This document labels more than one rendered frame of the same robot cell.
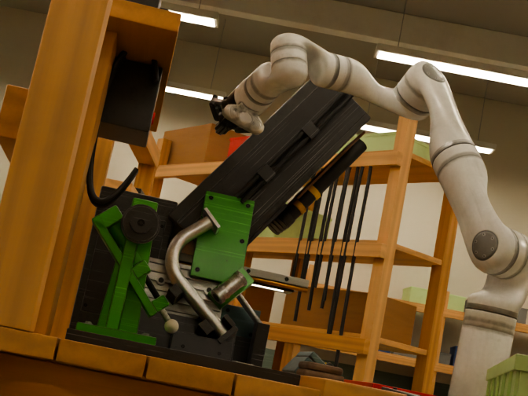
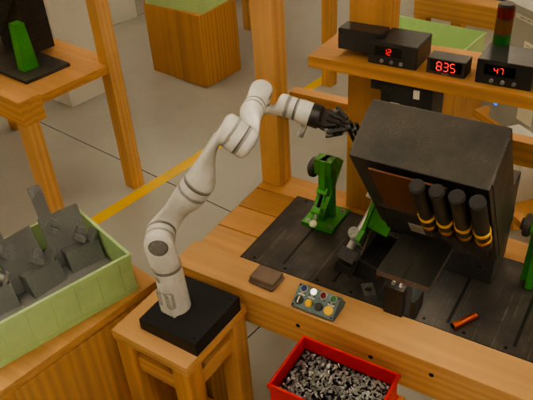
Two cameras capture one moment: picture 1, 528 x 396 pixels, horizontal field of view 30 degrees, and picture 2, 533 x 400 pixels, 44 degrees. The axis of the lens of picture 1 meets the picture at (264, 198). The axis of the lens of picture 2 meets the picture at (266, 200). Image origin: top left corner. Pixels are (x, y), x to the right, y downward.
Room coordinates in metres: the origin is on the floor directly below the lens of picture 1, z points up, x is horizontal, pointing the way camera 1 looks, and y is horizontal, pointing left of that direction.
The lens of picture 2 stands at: (3.03, -1.41, 2.41)
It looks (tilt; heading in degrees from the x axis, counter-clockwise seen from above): 35 degrees down; 131
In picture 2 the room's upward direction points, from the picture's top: 4 degrees counter-clockwise
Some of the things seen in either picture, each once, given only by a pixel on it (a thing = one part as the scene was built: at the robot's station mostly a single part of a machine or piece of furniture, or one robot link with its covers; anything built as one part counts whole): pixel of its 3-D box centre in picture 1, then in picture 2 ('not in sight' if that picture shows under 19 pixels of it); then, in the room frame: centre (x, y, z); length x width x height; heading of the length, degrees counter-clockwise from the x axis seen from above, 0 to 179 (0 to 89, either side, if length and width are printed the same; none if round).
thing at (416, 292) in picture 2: (236, 335); (418, 291); (2.41, 0.00, 0.97); 0.10 x 0.02 x 0.14; 97
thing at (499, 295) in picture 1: (499, 274); (162, 248); (1.77, -0.45, 1.15); 0.09 x 0.09 x 0.17; 40
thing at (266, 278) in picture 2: (320, 372); (266, 278); (1.94, -0.17, 0.91); 0.10 x 0.08 x 0.03; 5
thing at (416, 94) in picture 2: (129, 103); (412, 98); (2.17, 0.34, 1.42); 0.17 x 0.12 x 0.15; 7
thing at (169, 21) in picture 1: (115, 71); (454, 70); (2.27, 0.41, 1.52); 0.90 x 0.25 x 0.04; 7
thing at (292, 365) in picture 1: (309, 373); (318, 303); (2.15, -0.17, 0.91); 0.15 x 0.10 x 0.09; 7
